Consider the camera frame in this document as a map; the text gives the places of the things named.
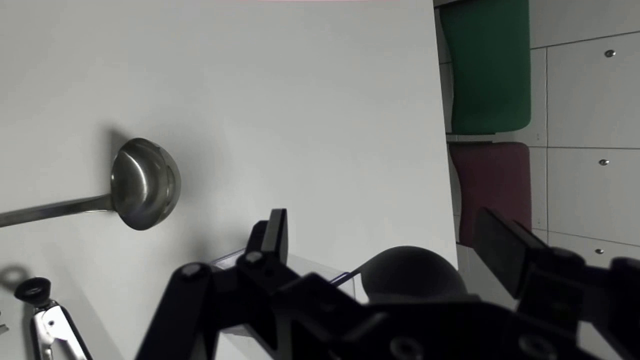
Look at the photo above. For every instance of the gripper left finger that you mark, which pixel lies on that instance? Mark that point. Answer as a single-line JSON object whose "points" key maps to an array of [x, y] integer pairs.
{"points": [[265, 240]]}

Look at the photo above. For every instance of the maroon chair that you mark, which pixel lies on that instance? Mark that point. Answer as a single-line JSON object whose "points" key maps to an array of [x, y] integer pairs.
{"points": [[492, 190]]}

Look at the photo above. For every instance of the green chair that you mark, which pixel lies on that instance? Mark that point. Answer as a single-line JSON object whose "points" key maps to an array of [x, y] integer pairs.
{"points": [[487, 65]]}

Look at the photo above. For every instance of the metal clamp with black knob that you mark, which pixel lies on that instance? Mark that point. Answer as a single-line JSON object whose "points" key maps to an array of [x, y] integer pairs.
{"points": [[34, 290]]}

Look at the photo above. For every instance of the clear plastic cup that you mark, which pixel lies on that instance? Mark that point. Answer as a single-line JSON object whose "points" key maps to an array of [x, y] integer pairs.
{"points": [[312, 266]]}

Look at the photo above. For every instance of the steel ladle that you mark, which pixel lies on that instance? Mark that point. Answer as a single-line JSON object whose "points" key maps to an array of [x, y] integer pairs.
{"points": [[142, 185]]}

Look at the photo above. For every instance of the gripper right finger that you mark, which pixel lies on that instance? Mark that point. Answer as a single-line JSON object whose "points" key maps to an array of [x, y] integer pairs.
{"points": [[505, 250]]}

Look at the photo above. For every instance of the black serving spoon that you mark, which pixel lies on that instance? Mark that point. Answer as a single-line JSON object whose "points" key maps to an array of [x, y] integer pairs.
{"points": [[410, 272]]}

